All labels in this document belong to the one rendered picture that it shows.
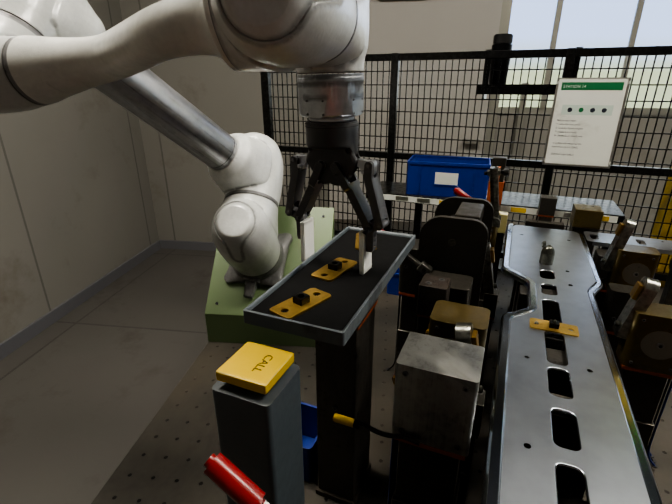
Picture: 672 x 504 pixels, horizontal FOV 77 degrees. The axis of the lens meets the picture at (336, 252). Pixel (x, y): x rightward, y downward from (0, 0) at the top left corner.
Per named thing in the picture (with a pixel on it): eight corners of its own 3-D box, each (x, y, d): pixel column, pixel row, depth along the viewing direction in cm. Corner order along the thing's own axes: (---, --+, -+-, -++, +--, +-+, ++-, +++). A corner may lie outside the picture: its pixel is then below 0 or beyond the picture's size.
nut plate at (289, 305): (288, 321, 51) (287, 312, 51) (267, 311, 54) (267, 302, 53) (332, 296, 57) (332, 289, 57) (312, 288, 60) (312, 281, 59)
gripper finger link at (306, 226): (303, 222, 66) (299, 221, 66) (304, 262, 69) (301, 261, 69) (313, 217, 68) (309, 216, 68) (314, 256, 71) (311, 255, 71)
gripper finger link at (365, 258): (367, 225, 64) (372, 225, 63) (367, 266, 66) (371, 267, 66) (358, 231, 61) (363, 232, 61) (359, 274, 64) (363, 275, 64)
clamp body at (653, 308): (660, 476, 84) (718, 327, 72) (593, 457, 89) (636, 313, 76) (651, 452, 90) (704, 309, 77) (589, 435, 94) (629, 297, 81)
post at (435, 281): (428, 460, 87) (447, 289, 73) (404, 453, 89) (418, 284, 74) (432, 443, 92) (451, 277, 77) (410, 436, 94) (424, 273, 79)
